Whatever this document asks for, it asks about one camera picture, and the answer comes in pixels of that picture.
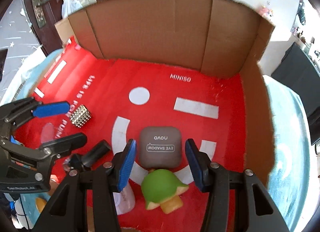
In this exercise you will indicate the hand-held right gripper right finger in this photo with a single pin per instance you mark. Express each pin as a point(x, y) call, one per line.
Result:
point(196, 169)

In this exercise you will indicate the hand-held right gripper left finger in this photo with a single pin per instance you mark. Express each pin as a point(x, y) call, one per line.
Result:
point(126, 167)

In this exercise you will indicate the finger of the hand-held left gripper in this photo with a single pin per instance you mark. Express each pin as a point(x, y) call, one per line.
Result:
point(50, 109)
point(70, 142)

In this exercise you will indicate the studded metal cylinder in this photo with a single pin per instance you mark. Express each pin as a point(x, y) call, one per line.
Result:
point(80, 117)

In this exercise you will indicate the black nail polish bottle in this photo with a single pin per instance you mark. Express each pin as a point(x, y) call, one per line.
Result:
point(97, 152)

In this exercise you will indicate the brown square compact case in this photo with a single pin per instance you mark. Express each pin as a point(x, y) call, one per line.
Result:
point(160, 152)

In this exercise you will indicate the pink oval gadget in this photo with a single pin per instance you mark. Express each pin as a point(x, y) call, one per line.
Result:
point(126, 204)

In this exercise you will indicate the green turtle toy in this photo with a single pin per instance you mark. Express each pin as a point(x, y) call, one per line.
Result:
point(160, 184)

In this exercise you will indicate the cardboard box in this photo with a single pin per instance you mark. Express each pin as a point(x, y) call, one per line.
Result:
point(162, 34)

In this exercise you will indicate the dark wooden door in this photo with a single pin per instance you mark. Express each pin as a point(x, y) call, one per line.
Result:
point(53, 21)

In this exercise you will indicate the red printed bag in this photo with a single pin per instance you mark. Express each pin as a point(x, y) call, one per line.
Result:
point(150, 76)

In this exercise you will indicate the white plastic bag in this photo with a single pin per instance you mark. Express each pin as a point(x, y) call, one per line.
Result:
point(71, 6)

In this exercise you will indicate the cluttered toiletry bottles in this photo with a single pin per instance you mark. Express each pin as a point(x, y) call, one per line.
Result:
point(308, 44)

